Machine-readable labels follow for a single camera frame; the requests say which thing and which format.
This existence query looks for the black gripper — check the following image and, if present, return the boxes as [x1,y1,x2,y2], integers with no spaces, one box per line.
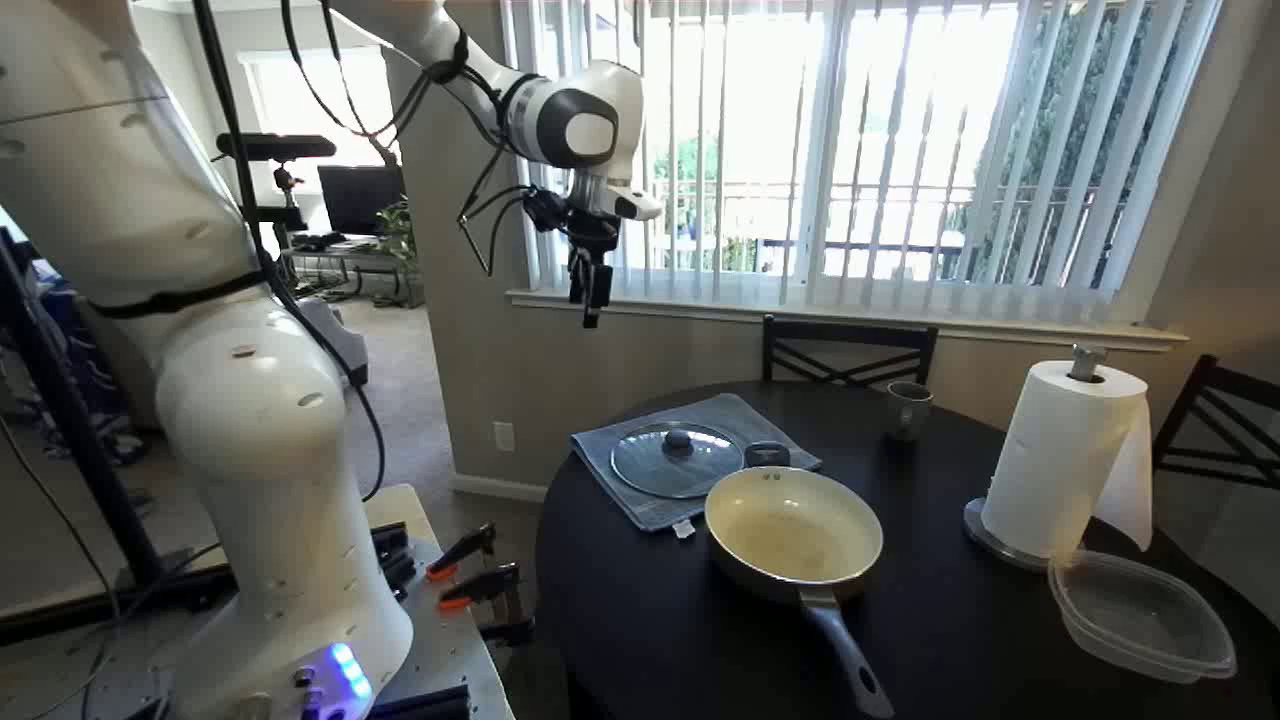
[558,208,627,334]

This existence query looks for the clear glass lid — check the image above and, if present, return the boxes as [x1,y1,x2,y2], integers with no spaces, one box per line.
[608,422,749,506]

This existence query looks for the gray pan with cream interior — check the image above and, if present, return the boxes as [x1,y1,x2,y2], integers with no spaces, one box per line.
[701,465,899,720]

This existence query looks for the blue-gray dish towel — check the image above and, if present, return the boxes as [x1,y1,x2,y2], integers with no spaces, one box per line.
[570,388,826,539]

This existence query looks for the black computer monitor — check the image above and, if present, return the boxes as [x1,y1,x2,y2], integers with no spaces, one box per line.
[315,162,410,241]

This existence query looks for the black orange-tipped clamp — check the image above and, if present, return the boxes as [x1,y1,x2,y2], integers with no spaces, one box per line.
[424,521,500,579]
[435,555,523,620]

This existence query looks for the white vertical window blinds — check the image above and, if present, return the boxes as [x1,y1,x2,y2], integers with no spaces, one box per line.
[498,0,1233,334]

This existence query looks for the black adapter block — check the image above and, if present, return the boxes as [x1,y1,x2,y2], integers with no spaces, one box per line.
[368,521,421,599]

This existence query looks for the gray mug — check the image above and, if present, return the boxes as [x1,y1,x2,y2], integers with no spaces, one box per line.
[886,380,935,449]

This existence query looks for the gray robot mounting platform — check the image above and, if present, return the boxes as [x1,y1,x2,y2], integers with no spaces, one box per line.
[0,481,521,720]

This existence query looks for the white paper towel roll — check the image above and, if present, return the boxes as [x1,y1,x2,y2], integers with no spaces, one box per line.
[976,357,1162,565]

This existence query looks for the metal paper towel holder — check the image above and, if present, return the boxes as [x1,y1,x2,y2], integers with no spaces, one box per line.
[962,339,1112,576]

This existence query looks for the black tripod stand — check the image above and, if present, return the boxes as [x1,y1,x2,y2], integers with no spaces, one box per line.
[0,223,178,605]

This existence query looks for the clear plastic container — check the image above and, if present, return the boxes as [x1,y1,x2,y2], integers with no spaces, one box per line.
[1045,547,1242,687]

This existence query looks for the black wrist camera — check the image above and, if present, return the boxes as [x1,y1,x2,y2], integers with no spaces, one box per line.
[521,185,580,237]

